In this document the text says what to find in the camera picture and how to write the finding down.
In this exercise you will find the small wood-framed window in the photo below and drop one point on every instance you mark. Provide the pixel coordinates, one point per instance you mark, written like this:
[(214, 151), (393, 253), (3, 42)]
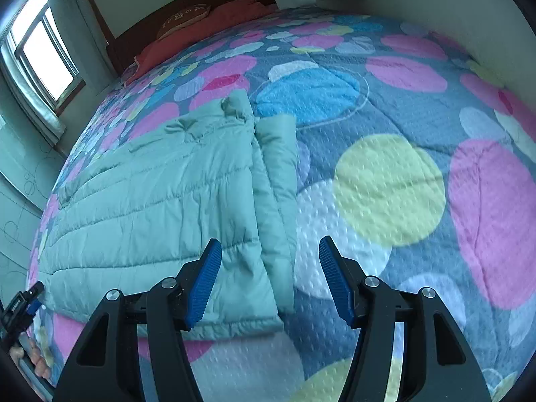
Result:
[(46, 54)]

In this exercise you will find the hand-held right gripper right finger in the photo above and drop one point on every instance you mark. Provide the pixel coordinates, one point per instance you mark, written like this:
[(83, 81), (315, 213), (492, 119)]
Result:
[(337, 284)]

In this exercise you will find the pink pillow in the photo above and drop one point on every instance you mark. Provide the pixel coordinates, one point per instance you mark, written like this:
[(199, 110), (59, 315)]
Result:
[(226, 21)]

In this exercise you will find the dark wooden headboard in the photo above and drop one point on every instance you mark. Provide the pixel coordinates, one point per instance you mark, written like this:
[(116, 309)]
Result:
[(167, 4)]

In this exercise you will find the narrow white curtain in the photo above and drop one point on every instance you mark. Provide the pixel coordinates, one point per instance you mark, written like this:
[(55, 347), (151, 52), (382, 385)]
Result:
[(75, 21)]

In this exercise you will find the glass-door wardrobe with circles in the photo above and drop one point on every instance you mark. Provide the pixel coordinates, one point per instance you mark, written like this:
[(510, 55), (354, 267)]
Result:
[(21, 201)]

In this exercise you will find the brown cushion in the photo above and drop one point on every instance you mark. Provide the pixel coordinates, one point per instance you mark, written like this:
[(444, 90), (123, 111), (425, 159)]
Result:
[(182, 21)]

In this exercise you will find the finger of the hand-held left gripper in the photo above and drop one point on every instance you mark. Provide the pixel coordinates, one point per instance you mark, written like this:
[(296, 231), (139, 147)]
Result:
[(35, 291), (31, 307)]

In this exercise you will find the circle-patterned bedspread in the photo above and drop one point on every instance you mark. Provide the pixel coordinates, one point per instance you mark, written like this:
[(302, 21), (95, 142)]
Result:
[(398, 134)]

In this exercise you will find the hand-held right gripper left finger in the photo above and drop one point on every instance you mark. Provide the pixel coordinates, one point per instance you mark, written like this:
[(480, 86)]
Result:
[(205, 284)]

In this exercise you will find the person's left hand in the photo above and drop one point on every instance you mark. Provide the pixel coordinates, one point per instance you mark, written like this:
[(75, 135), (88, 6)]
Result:
[(35, 360)]

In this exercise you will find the light green quilted jacket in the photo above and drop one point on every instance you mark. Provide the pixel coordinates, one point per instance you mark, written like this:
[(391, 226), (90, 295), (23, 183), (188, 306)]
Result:
[(159, 201)]

